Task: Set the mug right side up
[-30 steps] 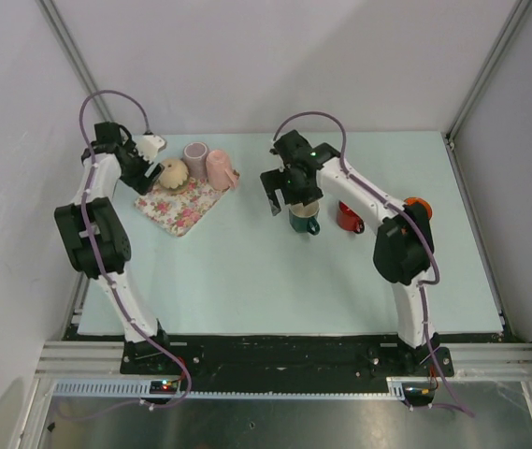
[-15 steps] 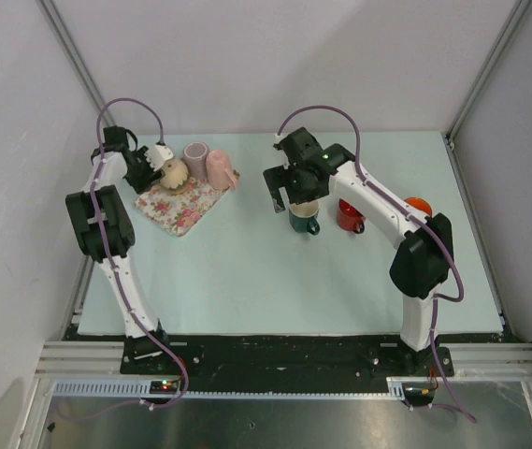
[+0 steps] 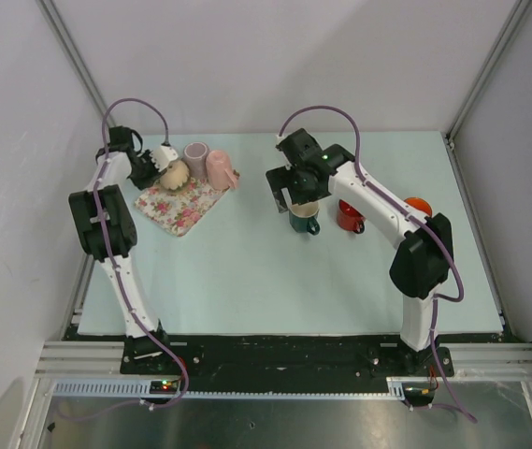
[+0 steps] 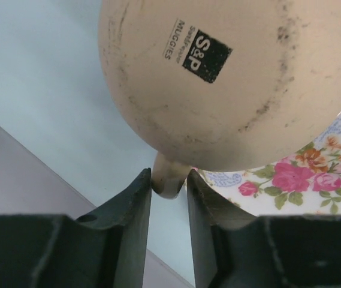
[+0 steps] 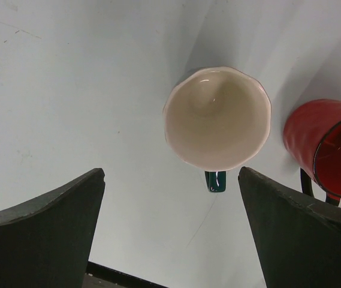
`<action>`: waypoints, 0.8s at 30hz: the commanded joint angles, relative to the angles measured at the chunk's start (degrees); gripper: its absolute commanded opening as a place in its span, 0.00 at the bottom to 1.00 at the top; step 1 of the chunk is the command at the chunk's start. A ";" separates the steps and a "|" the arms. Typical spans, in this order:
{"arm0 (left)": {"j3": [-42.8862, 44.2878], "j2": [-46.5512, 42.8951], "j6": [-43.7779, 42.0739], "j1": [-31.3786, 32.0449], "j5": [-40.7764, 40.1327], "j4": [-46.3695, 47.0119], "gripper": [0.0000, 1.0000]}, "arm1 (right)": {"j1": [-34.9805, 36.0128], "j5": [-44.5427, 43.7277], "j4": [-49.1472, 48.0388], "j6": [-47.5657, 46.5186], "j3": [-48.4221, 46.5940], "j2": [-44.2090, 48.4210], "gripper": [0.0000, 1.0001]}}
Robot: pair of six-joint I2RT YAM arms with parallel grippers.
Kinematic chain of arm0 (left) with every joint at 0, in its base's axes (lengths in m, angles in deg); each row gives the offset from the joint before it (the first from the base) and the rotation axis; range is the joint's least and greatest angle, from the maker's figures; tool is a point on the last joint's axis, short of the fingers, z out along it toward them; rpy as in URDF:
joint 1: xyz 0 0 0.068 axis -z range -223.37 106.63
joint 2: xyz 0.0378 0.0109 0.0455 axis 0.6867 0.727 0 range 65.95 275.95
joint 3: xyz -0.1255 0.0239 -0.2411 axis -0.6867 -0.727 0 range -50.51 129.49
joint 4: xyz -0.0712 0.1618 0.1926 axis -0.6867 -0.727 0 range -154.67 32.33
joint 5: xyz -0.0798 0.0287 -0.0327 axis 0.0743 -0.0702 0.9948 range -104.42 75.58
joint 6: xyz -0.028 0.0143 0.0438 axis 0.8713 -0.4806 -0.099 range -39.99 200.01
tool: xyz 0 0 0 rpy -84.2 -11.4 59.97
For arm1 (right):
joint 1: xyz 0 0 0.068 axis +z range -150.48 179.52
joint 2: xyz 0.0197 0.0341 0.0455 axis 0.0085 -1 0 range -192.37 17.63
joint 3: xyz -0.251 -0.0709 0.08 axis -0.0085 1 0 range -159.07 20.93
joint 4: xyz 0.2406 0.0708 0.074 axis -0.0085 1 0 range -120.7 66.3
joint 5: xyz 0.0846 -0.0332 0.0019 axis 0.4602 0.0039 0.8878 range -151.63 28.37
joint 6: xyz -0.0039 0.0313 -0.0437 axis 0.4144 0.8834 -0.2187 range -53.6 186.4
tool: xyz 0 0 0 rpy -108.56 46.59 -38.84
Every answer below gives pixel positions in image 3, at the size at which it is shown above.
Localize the white slotted cable duct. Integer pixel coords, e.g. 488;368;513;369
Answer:
53;379;405;400

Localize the orange mug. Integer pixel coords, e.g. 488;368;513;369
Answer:
405;196;433;218

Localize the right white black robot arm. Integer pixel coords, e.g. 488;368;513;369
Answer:
266;128;453;375

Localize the aluminium corner post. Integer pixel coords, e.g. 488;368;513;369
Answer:
444;0;532;145
35;0;108;119

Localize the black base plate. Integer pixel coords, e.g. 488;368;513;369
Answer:
120;333;456;394

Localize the floral serving tray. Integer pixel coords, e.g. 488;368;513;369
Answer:
134;178;230;237

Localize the red mug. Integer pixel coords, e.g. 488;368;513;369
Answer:
336;200;366;235

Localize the right aluminium corner post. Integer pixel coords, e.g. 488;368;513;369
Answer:
444;0;532;145

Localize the left aluminium corner post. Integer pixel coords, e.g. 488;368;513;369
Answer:
35;0;108;119

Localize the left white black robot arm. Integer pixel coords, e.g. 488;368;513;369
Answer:
68;126;174;373

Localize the cream beige mug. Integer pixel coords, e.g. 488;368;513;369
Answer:
159;160;191;192

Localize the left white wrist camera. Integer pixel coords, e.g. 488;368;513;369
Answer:
151;145;180;172

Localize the green mug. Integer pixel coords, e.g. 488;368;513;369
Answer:
289;202;321;236

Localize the purple mug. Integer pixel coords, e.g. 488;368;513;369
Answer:
183;142;209;180

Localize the aluminium frame rail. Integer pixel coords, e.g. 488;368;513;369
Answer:
36;341;123;378

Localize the pink mug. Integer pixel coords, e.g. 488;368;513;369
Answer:
206;150;238;190

